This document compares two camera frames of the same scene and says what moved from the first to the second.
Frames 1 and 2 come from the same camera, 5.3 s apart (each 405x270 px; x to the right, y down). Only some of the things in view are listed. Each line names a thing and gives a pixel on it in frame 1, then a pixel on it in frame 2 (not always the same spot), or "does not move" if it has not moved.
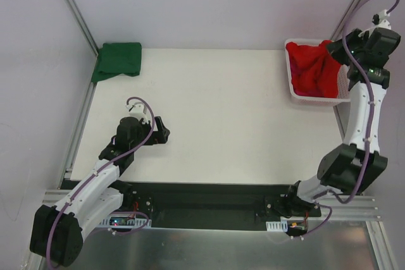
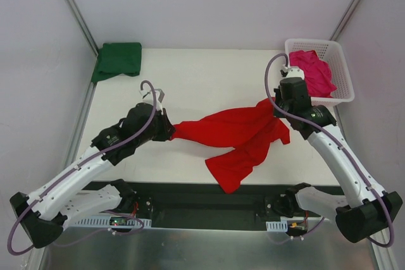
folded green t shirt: [115, 59] does not move
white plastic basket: [343, 81] does not move
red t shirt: [314, 71] -> [249, 129]
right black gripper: [338, 48] -> [281, 105]
